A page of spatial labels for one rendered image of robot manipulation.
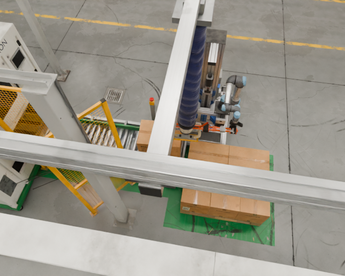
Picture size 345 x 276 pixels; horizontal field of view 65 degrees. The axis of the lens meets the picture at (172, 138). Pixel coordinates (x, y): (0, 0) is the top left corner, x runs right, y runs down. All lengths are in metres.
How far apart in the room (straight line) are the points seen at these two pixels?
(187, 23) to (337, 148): 4.16
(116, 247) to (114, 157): 0.33
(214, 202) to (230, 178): 2.79
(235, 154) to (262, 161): 0.40
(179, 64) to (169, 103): 0.28
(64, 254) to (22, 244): 0.15
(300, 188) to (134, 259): 0.62
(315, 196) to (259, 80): 4.92
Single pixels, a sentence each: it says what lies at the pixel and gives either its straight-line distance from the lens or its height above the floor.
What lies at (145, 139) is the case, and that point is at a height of 0.95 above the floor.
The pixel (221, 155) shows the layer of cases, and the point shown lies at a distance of 4.10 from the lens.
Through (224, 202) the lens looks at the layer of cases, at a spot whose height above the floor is 0.54.
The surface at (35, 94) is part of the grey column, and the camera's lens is 1.69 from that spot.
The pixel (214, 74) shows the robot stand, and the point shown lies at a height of 1.54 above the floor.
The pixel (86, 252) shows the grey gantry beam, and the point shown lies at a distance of 0.97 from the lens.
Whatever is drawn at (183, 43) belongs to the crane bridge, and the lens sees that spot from 1.70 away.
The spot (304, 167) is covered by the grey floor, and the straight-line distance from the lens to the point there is 5.03.
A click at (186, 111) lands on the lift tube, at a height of 1.70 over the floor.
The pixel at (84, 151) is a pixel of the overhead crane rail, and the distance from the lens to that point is 1.12.
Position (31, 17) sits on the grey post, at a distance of 5.38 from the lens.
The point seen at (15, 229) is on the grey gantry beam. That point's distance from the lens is 1.08.
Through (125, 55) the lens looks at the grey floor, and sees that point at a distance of 6.28.
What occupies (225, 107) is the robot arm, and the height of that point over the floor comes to 1.56.
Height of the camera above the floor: 4.14
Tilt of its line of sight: 59 degrees down
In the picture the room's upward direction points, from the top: 1 degrees counter-clockwise
